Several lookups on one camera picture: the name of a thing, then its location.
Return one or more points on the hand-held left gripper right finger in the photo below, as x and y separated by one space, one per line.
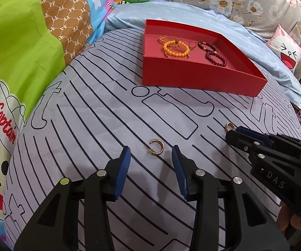
180 174

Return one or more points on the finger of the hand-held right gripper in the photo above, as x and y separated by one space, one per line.
240 141
245 131

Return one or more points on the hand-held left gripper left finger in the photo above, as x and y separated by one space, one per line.
120 174

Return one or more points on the gold hoop earring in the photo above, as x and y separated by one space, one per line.
162 147
230 126

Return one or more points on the red cardboard box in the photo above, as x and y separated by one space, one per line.
192 75

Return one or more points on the person's right hand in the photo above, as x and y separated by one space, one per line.
287 214

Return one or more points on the white line-print sheet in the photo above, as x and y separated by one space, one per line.
100 109

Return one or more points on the pink cartoon face pillow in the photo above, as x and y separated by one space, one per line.
286 47

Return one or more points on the grey floral bedding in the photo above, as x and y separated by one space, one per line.
231 0

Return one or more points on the colourful cartoon blanket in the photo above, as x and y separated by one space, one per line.
22 44

